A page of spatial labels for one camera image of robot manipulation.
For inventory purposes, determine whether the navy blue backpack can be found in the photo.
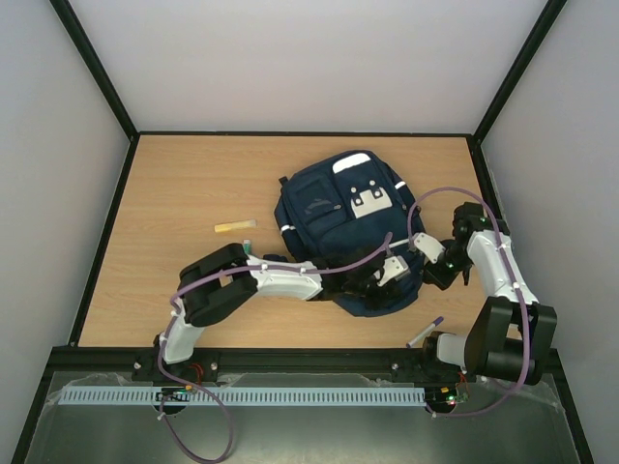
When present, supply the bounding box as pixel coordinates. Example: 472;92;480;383
274;150;425;312

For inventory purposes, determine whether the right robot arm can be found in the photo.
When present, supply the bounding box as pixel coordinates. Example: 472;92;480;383
411;202;557;386

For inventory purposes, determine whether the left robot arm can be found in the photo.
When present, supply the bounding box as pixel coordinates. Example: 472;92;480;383
158;243;410;365

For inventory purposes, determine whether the purple capped white pen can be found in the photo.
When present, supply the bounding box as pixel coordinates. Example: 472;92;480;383
406;316;444;348

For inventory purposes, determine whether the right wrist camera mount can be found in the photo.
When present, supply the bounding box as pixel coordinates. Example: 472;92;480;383
409;232;445;264

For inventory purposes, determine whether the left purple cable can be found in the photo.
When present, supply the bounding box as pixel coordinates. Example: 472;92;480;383
158;231;236;462

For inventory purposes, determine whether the grey slotted cable duct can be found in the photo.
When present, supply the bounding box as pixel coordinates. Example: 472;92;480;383
57;386;426;407

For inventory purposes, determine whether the black aluminium frame rail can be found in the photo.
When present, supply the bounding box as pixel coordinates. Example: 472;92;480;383
47;345;557;383

